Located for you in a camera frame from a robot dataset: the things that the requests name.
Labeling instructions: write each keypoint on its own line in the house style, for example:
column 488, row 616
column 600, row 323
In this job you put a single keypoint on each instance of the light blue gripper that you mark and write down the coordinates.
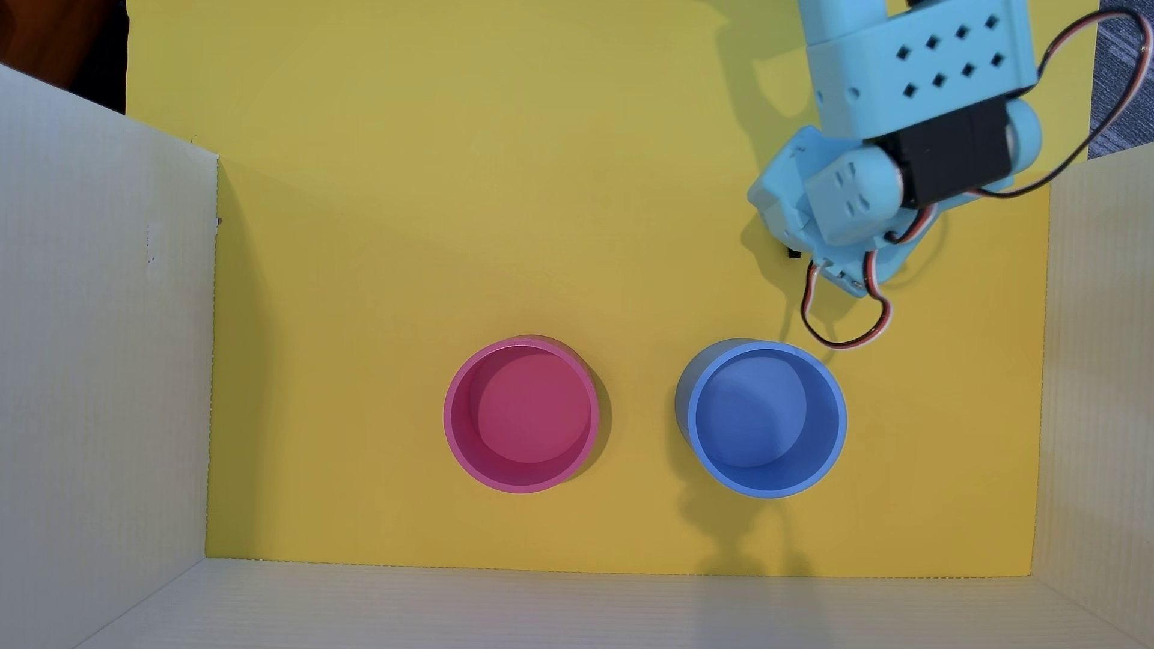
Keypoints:
column 850, row 277

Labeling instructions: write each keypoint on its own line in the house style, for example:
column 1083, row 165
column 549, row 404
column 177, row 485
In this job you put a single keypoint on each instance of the light blue robot arm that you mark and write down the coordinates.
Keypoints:
column 920, row 63

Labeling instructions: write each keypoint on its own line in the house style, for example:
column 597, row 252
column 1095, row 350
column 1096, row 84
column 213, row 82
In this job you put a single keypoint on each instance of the white corrugated box walls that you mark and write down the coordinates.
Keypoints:
column 99, row 360

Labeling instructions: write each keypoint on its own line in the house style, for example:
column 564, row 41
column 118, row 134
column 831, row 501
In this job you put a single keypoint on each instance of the blue round cup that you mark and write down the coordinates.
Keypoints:
column 762, row 419

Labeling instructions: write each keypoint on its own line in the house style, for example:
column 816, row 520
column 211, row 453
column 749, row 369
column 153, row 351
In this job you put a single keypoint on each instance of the pink round cup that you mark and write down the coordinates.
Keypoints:
column 521, row 415

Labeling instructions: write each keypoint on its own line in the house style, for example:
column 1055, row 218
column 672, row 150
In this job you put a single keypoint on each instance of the yellow paper mat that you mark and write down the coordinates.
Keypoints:
column 361, row 270

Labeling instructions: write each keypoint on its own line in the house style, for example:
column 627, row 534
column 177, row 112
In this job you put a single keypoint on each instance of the dark brown furniture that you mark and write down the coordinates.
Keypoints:
column 54, row 36

